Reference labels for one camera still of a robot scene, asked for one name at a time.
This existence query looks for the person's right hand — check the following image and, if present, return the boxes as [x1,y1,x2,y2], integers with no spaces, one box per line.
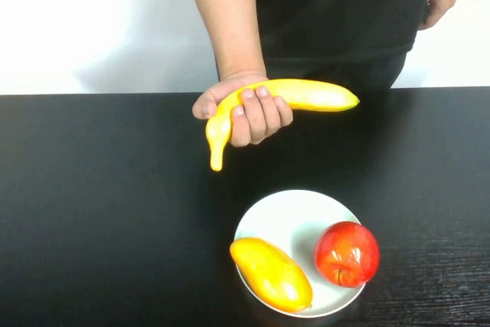
[191,72,294,148]

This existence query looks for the yellow banana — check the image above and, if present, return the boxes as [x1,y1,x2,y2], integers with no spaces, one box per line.
[205,78,361,172]

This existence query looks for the person's right forearm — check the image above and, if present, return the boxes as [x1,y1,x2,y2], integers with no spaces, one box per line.
[182,0,269,83]

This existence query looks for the white round plate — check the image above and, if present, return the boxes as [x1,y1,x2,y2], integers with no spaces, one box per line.
[234,189,367,319]

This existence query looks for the black shirt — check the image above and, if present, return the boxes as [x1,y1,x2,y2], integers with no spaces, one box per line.
[253,0,436,64]

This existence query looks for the black trousers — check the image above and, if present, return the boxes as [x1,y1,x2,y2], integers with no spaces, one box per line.
[215,50,408,93]

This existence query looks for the yellow orange mango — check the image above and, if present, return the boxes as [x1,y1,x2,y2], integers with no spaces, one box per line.
[229,237,314,313]

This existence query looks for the red apple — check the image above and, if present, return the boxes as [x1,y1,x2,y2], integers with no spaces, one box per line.
[314,221,381,289]

